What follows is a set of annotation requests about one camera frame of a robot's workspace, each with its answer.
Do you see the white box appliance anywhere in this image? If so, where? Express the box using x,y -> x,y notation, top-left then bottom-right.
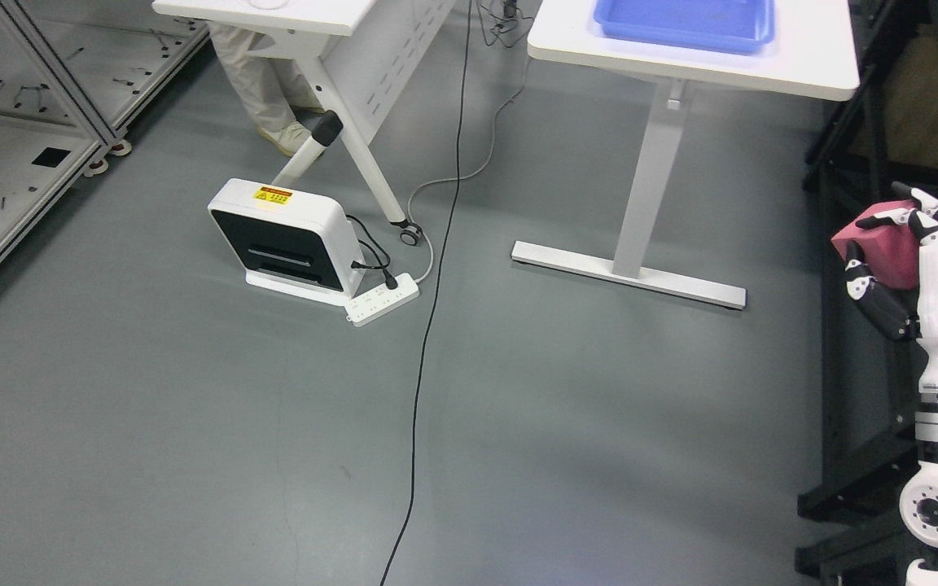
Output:
206,178 -> 365,305

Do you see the white folding table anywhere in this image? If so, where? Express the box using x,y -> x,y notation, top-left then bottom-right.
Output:
152,1 -> 453,246

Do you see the white power strip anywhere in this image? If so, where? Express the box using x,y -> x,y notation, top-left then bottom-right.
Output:
345,272 -> 420,327

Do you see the aluminium frame rack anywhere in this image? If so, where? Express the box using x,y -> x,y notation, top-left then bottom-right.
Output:
0,1 -> 208,264

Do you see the blue plastic tray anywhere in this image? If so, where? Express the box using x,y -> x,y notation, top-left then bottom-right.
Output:
592,1 -> 775,55

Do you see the person in beige clothes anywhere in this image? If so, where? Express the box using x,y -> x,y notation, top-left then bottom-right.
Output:
206,21 -> 324,157

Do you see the pink foam block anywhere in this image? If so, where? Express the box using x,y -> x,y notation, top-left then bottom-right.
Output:
831,221 -> 918,291

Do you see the white desk with T-leg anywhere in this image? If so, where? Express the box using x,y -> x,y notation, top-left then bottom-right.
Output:
511,1 -> 859,310

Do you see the grey cable on floor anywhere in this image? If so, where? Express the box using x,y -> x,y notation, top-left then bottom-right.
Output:
406,49 -> 535,284

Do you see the long black cable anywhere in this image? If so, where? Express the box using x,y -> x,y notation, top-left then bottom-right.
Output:
378,0 -> 471,586

